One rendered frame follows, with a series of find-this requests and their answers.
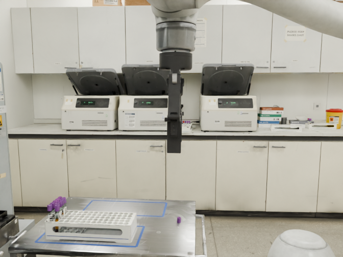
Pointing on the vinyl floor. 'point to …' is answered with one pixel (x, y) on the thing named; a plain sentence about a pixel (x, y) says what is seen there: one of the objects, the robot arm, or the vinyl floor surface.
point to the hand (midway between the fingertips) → (175, 140)
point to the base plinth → (226, 213)
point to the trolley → (125, 206)
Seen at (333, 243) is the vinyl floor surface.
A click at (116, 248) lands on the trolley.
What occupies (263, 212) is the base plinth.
